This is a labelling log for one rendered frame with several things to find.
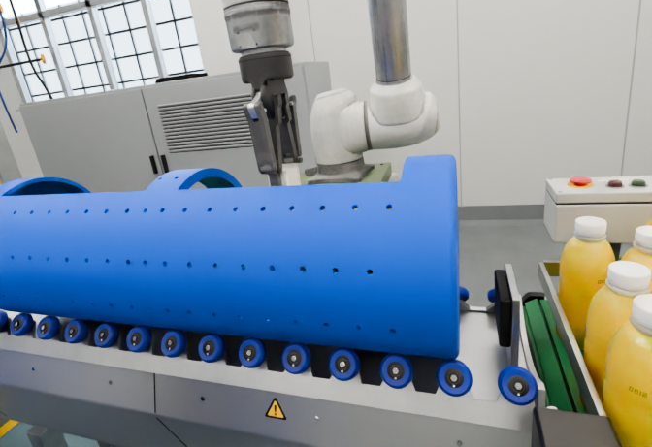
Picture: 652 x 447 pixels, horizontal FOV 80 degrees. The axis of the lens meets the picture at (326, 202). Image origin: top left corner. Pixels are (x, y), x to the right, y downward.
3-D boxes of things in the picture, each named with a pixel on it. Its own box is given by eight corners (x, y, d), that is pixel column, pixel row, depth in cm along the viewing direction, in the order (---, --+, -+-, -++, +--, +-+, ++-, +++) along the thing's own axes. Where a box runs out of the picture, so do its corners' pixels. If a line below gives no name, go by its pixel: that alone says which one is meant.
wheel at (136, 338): (136, 324, 71) (127, 324, 69) (155, 326, 69) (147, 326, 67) (130, 351, 69) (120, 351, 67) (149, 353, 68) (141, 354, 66)
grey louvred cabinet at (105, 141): (128, 256, 365) (79, 97, 321) (351, 260, 299) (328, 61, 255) (79, 286, 316) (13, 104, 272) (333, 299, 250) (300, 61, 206)
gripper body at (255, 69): (254, 56, 60) (265, 116, 63) (224, 55, 53) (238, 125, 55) (299, 48, 58) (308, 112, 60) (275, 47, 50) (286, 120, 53)
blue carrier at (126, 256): (105, 272, 102) (73, 165, 94) (460, 292, 73) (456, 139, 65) (-16, 339, 76) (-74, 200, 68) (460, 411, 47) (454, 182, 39)
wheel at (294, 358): (286, 340, 61) (281, 340, 59) (313, 343, 59) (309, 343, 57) (283, 371, 59) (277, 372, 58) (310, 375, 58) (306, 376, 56)
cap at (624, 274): (621, 294, 43) (622, 279, 43) (599, 276, 47) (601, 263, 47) (658, 291, 43) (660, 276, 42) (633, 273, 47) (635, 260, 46)
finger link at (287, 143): (260, 97, 58) (264, 94, 59) (278, 165, 63) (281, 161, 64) (283, 94, 57) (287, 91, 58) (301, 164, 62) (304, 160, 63)
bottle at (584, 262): (546, 326, 67) (552, 226, 61) (587, 321, 67) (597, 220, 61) (572, 354, 60) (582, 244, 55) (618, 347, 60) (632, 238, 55)
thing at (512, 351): (493, 332, 64) (494, 263, 60) (509, 333, 63) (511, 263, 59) (499, 375, 55) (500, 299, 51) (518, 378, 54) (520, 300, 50)
